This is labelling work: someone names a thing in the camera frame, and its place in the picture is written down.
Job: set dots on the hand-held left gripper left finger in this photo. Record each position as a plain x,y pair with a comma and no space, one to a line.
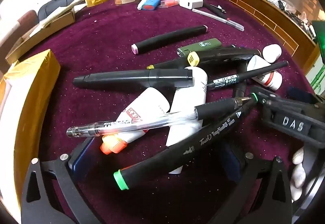
76,163

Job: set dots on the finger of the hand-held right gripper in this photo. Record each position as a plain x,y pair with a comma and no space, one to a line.
299,92
261,94

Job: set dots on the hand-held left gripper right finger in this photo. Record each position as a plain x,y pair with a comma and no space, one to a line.
232,163

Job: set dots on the white bottle with red label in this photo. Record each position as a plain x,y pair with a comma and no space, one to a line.
269,79

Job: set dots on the thin black pen white label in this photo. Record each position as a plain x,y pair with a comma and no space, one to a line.
243,76

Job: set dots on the black marker with green caps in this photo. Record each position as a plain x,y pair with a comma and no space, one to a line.
193,149

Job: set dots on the small plain white bottle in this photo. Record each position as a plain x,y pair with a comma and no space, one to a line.
271,52

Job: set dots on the clear ballpoint pen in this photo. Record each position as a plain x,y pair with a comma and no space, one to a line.
127,126

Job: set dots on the white squeeze tube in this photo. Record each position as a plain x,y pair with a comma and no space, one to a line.
188,102

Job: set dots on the gold box with white inside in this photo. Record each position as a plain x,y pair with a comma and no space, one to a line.
33,102

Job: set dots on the green lighter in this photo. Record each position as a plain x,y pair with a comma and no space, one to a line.
200,47

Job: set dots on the black marker with yellow cap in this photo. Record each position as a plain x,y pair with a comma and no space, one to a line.
192,58

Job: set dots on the white glue bottle orange cap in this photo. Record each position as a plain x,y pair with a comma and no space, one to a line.
147,102

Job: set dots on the thick black pen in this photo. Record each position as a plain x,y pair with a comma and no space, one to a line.
132,78

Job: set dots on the black marker with pink ends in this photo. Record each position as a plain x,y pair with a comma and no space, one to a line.
170,38

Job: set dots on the person's right hand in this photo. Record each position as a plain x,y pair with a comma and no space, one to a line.
297,175

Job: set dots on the bamboo painting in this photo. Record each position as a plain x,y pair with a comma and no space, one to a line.
317,79

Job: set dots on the wooden cabinet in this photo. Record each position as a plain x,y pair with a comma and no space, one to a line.
254,18

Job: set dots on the white pen with red band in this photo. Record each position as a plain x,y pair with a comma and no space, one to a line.
218,19

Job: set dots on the clutter of small toys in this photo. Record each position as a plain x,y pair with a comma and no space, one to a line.
287,3

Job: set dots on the black clip pen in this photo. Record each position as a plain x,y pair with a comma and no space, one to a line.
214,8

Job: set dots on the white charger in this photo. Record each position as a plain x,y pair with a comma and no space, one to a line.
191,2

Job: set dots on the maroon velvet tablecloth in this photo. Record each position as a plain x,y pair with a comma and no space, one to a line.
101,43

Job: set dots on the clear orange small item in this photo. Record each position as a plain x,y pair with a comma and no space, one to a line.
170,2

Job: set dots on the flat cardboard box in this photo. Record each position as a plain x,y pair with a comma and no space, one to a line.
38,38

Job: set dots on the blue and orange small case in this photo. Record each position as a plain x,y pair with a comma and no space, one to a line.
151,5

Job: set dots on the brown armchair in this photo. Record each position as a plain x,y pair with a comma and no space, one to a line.
22,23

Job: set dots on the small white tube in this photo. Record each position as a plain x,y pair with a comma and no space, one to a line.
142,3

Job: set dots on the stack of papers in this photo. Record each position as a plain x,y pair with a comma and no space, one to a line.
55,13

